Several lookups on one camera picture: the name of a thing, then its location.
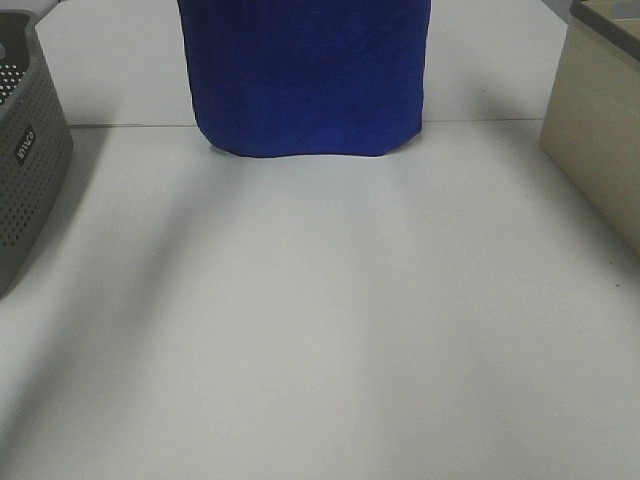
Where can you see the blue microfibre towel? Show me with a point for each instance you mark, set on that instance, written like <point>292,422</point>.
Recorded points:
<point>282,78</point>

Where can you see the beige storage box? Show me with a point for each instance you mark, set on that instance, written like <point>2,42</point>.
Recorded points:
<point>591,127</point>

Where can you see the grey perforated plastic basket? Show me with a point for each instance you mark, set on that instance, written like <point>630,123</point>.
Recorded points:
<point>36,142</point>

